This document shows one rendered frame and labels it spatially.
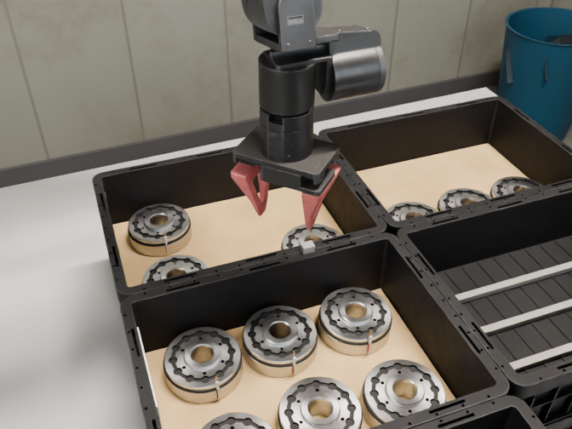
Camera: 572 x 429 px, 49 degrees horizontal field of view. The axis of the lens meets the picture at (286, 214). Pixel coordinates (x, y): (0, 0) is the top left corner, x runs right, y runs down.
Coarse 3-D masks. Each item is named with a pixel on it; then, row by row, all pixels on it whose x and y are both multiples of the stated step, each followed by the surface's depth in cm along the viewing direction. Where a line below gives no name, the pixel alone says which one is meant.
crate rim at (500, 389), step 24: (360, 240) 91; (384, 240) 91; (264, 264) 87; (288, 264) 87; (408, 264) 87; (168, 288) 83; (192, 288) 83; (432, 288) 83; (144, 360) 74; (480, 360) 74; (144, 384) 71; (504, 384) 71; (144, 408) 69; (432, 408) 69; (456, 408) 69
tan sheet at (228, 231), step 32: (288, 192) 116; (128, 224) 109; (192, 224) 109; (224, 224) 109; (256, 224) 109; (288, 224) 109; (320, 224) 109; (128, 256) 103; (160, 256) 103; (224, 256) 103
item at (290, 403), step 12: (300, 384) 79; (312, 384) 80; (324, 384) 80; (336, 384) 79; (288, 396) 78; (300, 396) 78; (336, 396) 78; (348, 396) 78; (288, 408) 77; (348, 408) 77; (360, 408) 77; (288, 420) 75; (300, 420) 75; (348, 420) 76; (360, 420) 75
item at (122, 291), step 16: (176, 160) 107; (192, 160) 107; (336, 160) 107; (96, 176) 103; (112, 176) 104; (96, 192) 100; (352, 192) 100; (368, 208) 97; (384, 224) 94; (112, 240) 91; (320, 240) 91; (336, 240) 91; (112, 256) 88; (256, 256) 88; (272, 256) 88; (112, 272) 85; (192, 272) 85; (208, 272) 85; (128, 288) 83; (144, 288) 83
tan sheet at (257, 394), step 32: (160, 352) 87; (320, 352) 87; (384, 352) 87; (416, 352) 87; (160, 384) 83; (256, 384) 83; (288, 384) 83; (352, 384) 83; (160, 416) 79; (192, 416) 79; (320, 416) 79
